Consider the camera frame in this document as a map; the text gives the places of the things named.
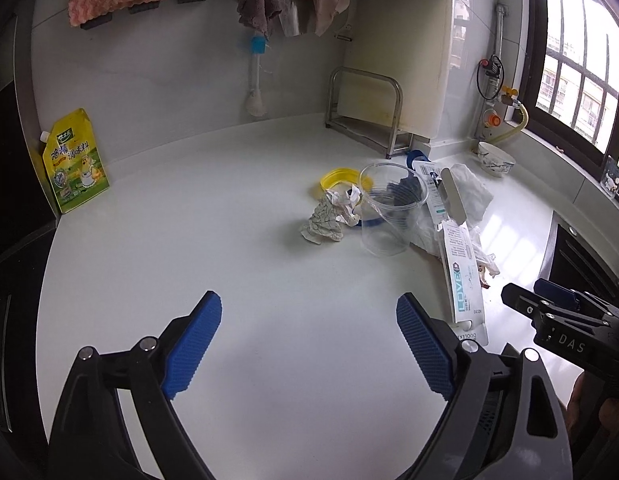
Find beige dish cloth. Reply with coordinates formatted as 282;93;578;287
304;0;353;37

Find metal cutting board rack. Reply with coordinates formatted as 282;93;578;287
325;66;415;160

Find yellow gas hose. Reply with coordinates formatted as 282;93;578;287
482;102;530;147

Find white patterned bowl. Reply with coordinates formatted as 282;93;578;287
477;141;517;178

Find black cable loop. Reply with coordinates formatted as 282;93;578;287
477;55;504;102

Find metal gas pipe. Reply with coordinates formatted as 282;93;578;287
492;4;507;61

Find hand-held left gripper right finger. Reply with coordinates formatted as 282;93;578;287
395;292;573;480

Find black appliance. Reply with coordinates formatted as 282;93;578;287
0;60;58;261

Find person's right hand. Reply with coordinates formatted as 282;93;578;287
567;372;619;441

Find dark grey cloth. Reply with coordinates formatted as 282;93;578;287
384;175;423;211

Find clear plastic cup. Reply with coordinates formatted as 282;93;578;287
359;162;429;258

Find yellow plastic lid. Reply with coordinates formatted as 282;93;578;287
319;166;363;193

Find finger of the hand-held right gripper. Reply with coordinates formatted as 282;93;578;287
533;278;615;316
502;283;610;328

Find black kitchen sink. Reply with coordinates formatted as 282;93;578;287
544;210;619;291

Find dark framed window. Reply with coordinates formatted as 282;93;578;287
519;0;619;171

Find brown-grey dish cloth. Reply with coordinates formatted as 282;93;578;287
237;0;283;38

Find printed paper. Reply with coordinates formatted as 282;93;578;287
300;185;363;246

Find blue-handled bottle brush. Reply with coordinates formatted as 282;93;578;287
244;30;268;118

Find white cutting board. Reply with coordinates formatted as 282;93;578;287
337;0;457;143

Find white toothpaste box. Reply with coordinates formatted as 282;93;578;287
437;167;490;347

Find yellow seasoning pouch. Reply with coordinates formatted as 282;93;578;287
38;107;110;215

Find white blister package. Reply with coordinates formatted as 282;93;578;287
414;160;446;222

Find clear hanging plastic bag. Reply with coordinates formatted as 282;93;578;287
280;0;315;38

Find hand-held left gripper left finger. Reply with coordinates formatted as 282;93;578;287
50;290;223;480

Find glass mug with cartoon print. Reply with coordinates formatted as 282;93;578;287
600;155;619;198

